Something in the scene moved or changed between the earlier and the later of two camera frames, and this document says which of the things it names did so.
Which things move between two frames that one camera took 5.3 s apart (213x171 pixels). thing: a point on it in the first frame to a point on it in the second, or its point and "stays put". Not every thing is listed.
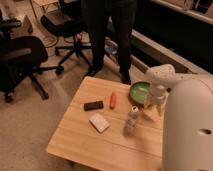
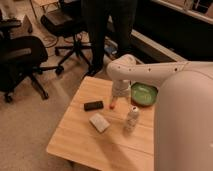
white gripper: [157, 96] to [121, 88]
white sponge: [99, 122] stays put
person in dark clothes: [123, 14] stays put
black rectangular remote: [93, 105] stays put
